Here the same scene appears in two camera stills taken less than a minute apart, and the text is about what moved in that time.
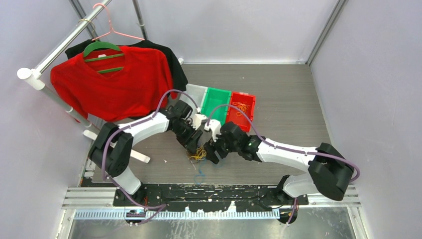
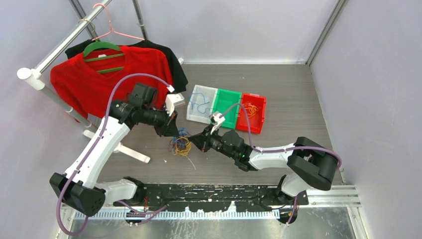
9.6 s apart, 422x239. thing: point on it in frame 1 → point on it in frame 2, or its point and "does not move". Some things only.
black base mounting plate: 216,197 does not move
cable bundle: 200,155 → 180,144
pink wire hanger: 111,27 does not move
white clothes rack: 36,74 does not move
